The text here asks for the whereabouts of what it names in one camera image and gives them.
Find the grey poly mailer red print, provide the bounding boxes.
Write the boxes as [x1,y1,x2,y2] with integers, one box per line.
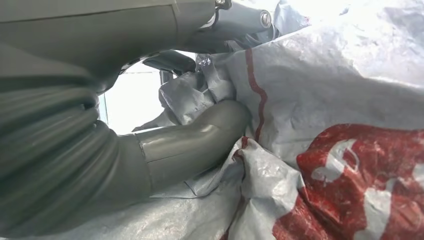
[6,0,424,240]

